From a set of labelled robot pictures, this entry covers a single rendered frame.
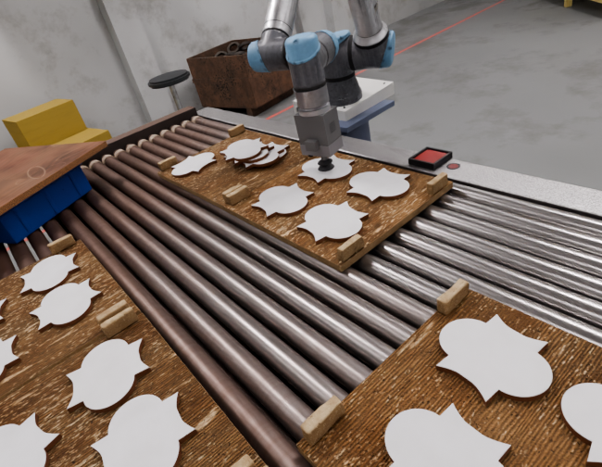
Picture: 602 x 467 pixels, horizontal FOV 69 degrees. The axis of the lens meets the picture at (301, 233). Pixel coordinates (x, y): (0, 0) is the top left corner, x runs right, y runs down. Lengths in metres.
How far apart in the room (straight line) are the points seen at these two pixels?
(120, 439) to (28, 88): 4.68
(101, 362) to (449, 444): 0.53
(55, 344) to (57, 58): 4.48
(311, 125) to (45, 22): 4.36
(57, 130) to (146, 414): 4.07
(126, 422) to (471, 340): 0.48
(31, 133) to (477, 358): 4.26
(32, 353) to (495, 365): 0.75
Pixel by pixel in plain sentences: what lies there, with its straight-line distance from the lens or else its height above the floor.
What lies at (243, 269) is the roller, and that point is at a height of 0.91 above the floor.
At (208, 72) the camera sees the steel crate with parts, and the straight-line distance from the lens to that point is 5.14.
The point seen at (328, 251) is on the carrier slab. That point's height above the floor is 0.94.
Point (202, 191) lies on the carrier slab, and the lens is 1.21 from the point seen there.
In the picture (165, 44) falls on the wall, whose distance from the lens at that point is 5.62.
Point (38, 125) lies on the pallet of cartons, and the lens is 4.56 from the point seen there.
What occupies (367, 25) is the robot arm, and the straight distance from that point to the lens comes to 1.52.
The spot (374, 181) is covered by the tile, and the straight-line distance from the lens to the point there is 1.02.
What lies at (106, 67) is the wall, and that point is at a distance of 5.36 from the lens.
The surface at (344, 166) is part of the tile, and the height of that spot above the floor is 0.95.
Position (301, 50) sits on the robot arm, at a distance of 1.00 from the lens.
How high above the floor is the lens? 1.43
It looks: 33 degrees down
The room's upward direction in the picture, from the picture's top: 14 degrees counter-clockwise
